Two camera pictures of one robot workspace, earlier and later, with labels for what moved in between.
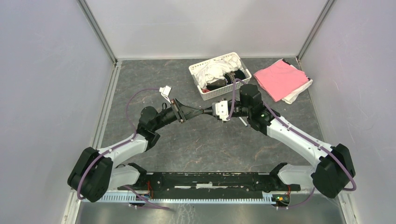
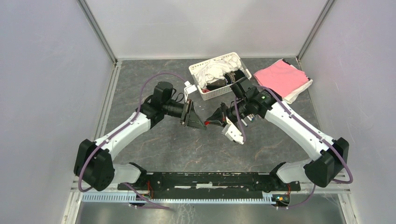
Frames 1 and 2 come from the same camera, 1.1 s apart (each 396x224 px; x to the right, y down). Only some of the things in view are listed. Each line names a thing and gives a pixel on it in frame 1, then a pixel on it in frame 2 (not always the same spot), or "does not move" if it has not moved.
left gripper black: x=185 y=112 to x=193 y=120
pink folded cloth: x=279 y=80 does not move
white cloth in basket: x=216 y=69 does not move
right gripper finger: x=208 y=110 to x=216 y=117
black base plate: x=207 y=185 does not move
